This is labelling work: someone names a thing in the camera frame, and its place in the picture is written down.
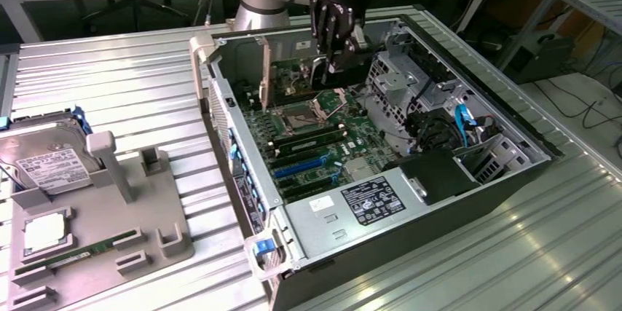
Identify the blue case latch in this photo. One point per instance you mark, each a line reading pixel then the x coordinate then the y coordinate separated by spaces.
pixel 263 247

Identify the blue expansion slot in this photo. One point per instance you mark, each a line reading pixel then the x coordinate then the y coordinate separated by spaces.
pixel 299 168

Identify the grey power supply unit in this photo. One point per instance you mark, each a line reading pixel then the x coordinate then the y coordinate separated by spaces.
pixel 369 212

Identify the open black PC case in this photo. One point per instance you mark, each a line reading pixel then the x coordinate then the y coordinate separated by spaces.
pixel 486 187

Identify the metal disk bay cage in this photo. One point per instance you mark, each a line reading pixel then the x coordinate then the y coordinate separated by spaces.
pixel 391 92

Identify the metal socket cover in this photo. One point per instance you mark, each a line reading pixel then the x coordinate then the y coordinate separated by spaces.
pixel 333 101

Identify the black box on floor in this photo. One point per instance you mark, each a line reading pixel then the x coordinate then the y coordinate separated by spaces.
pixel 539 59

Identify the silver CPU chip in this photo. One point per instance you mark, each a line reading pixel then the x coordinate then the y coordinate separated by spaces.
pixel 44 232

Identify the blue disk caddy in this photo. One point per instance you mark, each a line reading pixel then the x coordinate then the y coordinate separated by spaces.
pixel 80 118

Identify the black plastic shroud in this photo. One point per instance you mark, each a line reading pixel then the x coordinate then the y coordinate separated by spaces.
pixel 433 176

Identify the silver chipset heatsink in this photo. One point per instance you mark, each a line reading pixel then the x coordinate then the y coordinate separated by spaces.
pixel 365 170

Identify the CPU socket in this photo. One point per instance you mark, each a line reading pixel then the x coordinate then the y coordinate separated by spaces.
pixel 298 119

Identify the metal slat shelf frame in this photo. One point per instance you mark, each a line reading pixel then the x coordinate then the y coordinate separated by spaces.
pixel 583 1

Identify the grey parts rack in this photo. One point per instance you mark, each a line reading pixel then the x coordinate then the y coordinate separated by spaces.
pixel 107 216

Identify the hard disk with white label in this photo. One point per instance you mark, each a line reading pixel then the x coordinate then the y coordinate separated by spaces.
pixel 43 158

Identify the graphics card with metal bracket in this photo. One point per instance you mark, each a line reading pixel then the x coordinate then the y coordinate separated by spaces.
pixel 287 78

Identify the installed RAM stick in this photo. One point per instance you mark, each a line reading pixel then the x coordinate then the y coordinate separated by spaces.
pixel 309 145

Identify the green motherboard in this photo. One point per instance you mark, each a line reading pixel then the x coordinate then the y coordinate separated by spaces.
pixel 311 165

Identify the green RAM stick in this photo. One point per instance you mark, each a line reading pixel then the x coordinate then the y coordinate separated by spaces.
pixel 78 252

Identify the grey metal frame post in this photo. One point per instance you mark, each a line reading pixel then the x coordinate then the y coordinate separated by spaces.
pixel 7 70

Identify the black expansion slot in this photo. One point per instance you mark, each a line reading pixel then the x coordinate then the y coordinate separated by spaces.
pixel 309 187

